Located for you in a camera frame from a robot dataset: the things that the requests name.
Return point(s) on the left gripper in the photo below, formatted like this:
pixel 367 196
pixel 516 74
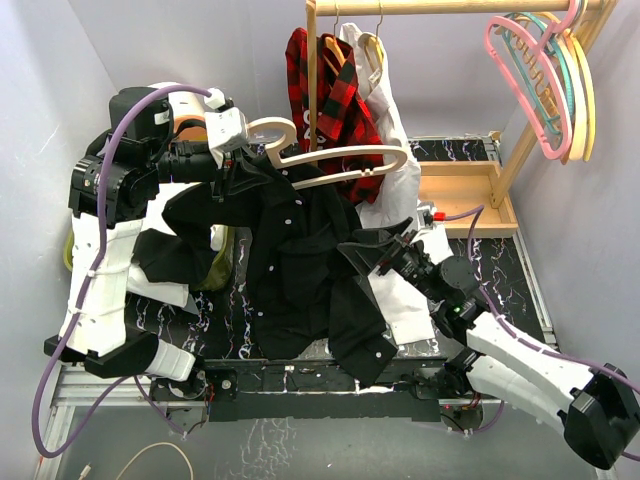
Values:
pixel 243 175

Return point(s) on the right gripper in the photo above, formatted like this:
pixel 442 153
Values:
pixel 367 257

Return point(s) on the black button shirt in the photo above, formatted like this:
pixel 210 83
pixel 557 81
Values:
pixel 300 286

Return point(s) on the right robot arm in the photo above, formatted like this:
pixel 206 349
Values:
pixel 595 408

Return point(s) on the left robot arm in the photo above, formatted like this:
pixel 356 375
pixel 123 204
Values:
pixel 110 190

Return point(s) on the white hanging shirt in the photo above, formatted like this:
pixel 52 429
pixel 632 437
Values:
pixel 403 307

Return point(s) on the red plaid hanging shirt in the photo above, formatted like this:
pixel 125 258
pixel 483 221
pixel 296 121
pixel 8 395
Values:
pixel 343 117

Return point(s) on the white shirt in basket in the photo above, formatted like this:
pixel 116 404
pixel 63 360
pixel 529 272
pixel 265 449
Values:
pixel 166 292

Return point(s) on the teal plastic hanger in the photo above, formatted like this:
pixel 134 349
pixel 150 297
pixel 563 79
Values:
pixel 555 75

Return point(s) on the yellow plastic hanger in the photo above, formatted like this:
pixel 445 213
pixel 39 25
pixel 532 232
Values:
pixel 558 84

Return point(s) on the round pastel drawer box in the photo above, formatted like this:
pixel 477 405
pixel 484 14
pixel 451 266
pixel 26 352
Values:
pixel 186 106

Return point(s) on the green plastic laundry basket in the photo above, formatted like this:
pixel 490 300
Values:
pixel 219 273

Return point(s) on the wooden clothes rack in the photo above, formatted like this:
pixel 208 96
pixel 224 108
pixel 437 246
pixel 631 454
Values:
pixel 455 185

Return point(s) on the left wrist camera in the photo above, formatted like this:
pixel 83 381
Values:
pixel 225 124

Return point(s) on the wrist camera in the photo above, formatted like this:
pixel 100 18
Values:
pixel 429 216
pixel 225 124

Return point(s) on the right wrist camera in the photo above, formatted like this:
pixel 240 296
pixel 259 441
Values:
pixel 429 216

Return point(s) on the aluminium table frame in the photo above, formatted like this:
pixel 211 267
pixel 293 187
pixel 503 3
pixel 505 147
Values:
pixel 76 388

